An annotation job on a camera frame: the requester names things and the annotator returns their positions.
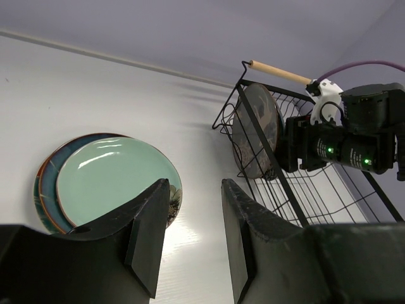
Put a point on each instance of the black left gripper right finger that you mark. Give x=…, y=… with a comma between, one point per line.
x=274, y=261

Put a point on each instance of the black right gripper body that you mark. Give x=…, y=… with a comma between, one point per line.
x=310, y=147

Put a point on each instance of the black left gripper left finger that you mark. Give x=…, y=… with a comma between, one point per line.
x=112, y=259

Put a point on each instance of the white blue floral plate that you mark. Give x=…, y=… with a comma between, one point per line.
x=270, y=174

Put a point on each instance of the grey patterned plate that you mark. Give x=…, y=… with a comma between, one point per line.
x=249, y=153

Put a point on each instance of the light green plate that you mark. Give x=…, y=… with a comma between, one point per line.
x=105, y=174

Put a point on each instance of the red floral plate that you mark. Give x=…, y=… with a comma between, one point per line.
x=36, y=193

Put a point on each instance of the dark teal brown-rimmed plate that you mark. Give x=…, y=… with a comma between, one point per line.
x=50, y=190

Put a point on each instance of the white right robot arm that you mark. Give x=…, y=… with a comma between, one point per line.
x=362, y=129

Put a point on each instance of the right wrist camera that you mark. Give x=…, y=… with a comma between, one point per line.
x=326, y=95

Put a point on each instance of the black wire dish rack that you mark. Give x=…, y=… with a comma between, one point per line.
x=332, y=194

